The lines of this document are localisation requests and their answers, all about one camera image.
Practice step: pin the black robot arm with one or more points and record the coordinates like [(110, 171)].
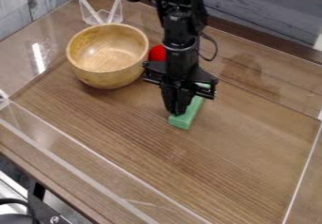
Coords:
[(184, 19)]

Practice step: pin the clear acrylic corner bracket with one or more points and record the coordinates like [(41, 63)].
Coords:
[(94, 17)]

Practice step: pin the red toy strawberry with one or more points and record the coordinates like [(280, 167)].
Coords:
[(157, 53)]

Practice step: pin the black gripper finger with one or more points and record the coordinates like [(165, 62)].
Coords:
[(169, 96), (185, 95)]

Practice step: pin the black table leg bracket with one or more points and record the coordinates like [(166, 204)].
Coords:
[(43, 213)]

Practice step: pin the clear acrylic tray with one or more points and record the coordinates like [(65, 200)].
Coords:
[(244, 167)]

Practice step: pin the brown wooden bowl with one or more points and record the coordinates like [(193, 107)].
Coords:
[(106, 54)]

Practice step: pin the green rectangular block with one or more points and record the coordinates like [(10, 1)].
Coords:
[(184, 121)]

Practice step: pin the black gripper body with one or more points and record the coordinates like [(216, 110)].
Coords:
[(180, 70)]

